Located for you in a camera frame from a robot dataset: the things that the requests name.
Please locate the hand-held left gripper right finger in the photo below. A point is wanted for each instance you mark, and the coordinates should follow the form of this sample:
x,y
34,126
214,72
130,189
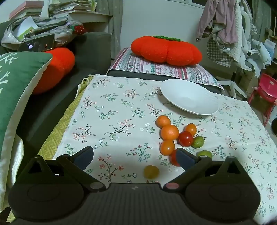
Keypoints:
x,y
184,159

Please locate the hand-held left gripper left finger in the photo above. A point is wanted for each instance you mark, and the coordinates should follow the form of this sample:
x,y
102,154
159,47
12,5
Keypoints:
x,y
86,154

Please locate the red tomato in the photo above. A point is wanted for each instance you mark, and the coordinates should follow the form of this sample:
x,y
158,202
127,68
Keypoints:
x,y
185,138
172,159

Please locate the orange tangerine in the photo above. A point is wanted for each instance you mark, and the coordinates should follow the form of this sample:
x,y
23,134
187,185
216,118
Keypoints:
x,y
163,121
167,147
169,132

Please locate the green tomato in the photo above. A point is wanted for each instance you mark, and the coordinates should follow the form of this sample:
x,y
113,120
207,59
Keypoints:
x,y
204,153
198,141

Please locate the small orange tomato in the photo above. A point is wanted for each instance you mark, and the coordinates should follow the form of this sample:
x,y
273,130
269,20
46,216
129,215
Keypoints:
x,y
190,129

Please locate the yellow tomato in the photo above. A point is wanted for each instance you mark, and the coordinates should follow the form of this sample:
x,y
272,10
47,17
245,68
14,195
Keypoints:
x,y
151,171

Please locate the white paper plate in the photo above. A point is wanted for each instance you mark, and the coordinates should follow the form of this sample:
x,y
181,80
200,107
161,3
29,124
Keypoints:
x,y
188,97

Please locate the yellow-green patterned cloth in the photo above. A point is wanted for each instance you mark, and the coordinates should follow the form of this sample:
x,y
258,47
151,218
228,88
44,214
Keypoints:
x,y
58,129

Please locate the floral white tablecloth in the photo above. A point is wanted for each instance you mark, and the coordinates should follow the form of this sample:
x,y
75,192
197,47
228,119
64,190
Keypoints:
x,y
121,112

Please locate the white swivel chair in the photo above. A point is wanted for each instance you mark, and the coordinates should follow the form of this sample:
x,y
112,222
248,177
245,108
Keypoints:
x,y
229,84

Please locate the grey ottoman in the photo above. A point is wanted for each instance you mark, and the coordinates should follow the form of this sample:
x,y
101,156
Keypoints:
x,y
134,76

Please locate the red plush cushion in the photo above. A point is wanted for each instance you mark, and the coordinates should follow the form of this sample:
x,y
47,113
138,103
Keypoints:
x,y
56,67

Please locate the striped patterned cover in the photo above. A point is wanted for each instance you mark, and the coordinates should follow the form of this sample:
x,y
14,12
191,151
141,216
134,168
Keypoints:
x,y
151,68

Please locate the green pillow with white print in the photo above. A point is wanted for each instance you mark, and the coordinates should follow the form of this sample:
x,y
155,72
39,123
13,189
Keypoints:
x,y
15,86

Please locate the grey sofa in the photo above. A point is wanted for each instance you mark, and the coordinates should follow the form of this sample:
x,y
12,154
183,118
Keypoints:
x,y
93,54

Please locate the wooden cabinet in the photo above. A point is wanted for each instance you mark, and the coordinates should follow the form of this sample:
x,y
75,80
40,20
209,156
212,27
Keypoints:
x,y
246,80

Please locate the red plastic chair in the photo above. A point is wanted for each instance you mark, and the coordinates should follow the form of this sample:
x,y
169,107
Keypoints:
x,y
266,88

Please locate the red cushion with green leaf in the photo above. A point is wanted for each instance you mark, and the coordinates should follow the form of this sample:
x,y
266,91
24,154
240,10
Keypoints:
x,y
164,50

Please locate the checked cloth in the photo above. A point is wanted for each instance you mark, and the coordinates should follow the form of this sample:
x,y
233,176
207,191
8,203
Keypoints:
x,y
218,50

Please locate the black phone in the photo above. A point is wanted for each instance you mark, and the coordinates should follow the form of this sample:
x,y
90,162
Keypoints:
x,y
36,45

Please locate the strawberry plush toy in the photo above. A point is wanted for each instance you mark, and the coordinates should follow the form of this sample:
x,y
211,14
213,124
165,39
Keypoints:
x,y
79,29

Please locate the silver bag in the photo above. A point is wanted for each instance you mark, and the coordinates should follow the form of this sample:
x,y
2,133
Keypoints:
x,y
58,32

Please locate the grey curtain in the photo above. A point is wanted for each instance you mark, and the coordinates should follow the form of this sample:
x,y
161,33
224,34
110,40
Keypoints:
x,y
112,28

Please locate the white shelf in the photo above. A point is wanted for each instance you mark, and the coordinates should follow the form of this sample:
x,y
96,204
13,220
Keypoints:
x,y
90,17

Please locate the white and green booklet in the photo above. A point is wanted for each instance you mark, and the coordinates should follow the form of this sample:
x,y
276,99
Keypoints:
x,y
24,29

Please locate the wooden shelf unit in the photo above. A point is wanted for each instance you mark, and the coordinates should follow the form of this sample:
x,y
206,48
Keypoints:
x,y
271,43

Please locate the pink garment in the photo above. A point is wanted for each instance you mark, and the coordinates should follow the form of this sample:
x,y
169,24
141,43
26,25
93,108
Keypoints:
x,y
218,17

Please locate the stack of pink books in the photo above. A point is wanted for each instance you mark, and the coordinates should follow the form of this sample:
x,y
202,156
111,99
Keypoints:
x,y
27,8

